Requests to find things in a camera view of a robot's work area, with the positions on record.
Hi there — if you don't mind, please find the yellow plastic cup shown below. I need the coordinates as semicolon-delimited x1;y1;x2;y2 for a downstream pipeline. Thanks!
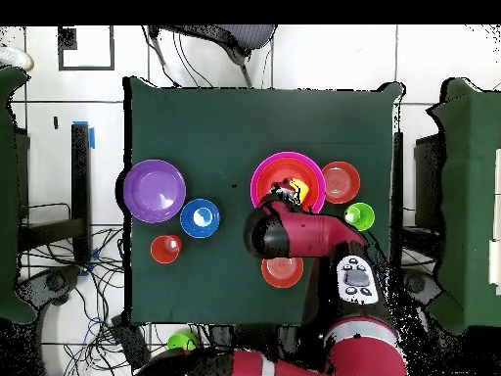
288;177;311;206

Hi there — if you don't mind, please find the large pink plastic bowl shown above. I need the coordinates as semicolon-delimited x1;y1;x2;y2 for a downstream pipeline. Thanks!
250;151;328;215

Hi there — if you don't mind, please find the blue plastic bowl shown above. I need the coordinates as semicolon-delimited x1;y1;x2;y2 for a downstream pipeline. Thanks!
179;198;221;240

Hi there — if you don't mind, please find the tangle of floor cables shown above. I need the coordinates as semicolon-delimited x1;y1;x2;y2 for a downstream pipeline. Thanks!
19;226;208;376

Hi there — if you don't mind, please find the grey office chair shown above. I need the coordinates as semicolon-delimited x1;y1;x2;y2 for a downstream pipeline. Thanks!
147;24;278;88

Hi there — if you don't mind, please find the large orange plastic bowl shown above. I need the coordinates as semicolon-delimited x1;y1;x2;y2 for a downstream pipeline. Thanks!
255;156;322;214

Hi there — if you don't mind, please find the orange plastic cup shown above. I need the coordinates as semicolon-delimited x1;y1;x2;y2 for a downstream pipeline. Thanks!
150;233;184;265

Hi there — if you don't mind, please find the small orange plastic bowl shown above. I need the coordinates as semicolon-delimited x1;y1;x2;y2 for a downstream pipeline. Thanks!
260;256;305;290
321;161;362;206

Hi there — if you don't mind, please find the dark green table cloth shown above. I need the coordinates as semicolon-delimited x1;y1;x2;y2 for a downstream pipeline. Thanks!
121;75;405;328

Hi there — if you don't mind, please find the black metal post frame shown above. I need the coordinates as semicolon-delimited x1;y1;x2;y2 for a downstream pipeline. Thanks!
15;123;93;265

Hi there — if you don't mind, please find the purple plastic bowl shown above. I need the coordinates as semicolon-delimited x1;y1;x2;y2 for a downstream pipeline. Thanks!
122;159;188;224

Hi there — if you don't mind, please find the black floor box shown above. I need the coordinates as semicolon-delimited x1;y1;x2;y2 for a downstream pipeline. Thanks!
110;314;153;371

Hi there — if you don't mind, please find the person's foot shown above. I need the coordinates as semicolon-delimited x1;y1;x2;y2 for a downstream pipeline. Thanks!
0;45;35;72

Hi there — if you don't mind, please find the dark green side cloth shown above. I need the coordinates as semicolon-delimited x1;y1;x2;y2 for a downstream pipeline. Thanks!
0;65;37;325
426;76;501;336

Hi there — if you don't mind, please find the green plastic cup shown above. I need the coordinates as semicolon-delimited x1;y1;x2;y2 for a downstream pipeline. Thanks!
343;202;376;232
166;331;200;353

